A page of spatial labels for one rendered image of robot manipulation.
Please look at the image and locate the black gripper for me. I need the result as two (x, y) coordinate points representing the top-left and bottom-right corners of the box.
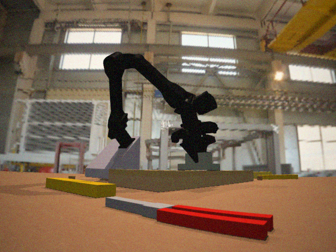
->
(171, 117), (216, 163)

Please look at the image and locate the light orange panel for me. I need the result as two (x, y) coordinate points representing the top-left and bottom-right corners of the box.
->
(108, 169), (254, 192)

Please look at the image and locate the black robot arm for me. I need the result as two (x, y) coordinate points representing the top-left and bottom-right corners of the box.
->
(103, 51), (218, 149)

